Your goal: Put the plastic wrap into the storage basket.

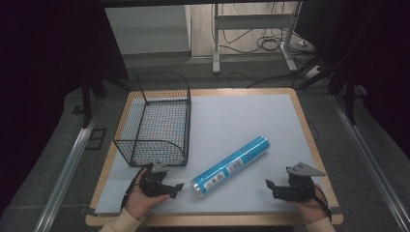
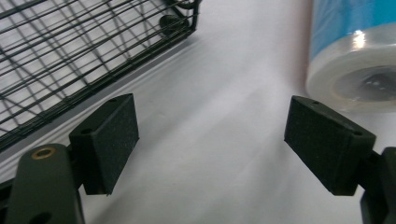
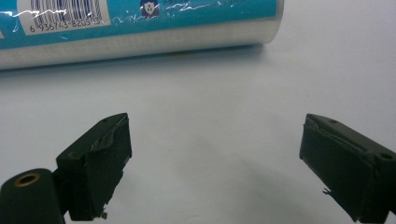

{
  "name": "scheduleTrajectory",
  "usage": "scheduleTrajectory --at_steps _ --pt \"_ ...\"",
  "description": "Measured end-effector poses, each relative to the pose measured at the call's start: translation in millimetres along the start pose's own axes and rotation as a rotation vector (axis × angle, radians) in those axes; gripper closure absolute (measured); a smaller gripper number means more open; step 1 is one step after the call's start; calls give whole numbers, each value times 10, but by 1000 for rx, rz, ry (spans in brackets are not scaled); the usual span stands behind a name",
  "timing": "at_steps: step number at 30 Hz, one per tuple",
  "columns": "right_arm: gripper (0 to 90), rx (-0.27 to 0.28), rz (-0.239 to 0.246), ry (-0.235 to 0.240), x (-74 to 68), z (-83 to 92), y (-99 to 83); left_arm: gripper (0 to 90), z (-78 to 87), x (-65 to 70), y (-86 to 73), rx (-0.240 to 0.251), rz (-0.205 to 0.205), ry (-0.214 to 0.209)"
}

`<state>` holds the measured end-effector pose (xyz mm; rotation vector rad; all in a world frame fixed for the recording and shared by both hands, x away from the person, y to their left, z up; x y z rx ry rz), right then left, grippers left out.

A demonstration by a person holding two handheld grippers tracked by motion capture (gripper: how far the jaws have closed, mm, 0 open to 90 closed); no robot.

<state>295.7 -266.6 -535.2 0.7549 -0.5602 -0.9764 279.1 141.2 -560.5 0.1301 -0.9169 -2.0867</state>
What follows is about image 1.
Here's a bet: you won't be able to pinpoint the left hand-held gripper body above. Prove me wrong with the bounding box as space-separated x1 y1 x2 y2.
138 161 171 198

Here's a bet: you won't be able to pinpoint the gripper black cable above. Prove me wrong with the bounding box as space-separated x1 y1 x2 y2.
313 184 334 223
120 166 147 212

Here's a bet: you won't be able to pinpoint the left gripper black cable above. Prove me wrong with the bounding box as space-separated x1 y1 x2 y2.
120 166 147 212

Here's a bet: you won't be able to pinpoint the white metal desk frame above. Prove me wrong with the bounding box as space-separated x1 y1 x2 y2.
211 1 304 75

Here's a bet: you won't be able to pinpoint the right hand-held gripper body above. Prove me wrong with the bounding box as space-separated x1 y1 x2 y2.
285 160 327 203

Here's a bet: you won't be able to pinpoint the white panel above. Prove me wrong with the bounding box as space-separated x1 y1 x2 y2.
103 4 191 56

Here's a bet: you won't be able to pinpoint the dark curtain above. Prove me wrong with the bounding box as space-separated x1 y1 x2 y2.
294 0 410 159
0 0 130 217

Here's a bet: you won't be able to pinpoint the person's left hand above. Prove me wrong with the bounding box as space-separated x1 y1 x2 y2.
124 179 172 222

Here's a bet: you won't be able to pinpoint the black floor plate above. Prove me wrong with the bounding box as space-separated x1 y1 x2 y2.
84 128 107 151

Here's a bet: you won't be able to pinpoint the black wire mesh basket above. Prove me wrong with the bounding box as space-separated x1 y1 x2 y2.
112 71 192 168

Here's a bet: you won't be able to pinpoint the person's right hand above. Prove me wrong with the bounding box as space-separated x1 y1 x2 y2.
286 184 330 225

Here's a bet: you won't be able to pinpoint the blue cylindrical tube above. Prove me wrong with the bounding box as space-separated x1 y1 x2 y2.
190 134 271 198

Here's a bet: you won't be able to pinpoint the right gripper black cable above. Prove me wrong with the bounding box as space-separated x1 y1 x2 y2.
313 184 334 223

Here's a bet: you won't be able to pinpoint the black floor cables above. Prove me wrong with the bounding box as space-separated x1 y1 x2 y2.
211 2 323 90

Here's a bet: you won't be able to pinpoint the aluminium rail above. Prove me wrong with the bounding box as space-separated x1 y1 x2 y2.
330 93 410 232
33 96 105 232

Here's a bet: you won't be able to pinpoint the pale blue table mat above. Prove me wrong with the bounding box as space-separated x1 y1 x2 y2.
94 93 319 217

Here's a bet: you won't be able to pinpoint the white power strip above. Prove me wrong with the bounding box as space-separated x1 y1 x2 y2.
304 65 324 80

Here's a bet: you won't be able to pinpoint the black metal stand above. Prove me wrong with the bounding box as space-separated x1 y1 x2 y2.
296 57 368 126
79 72 132 130

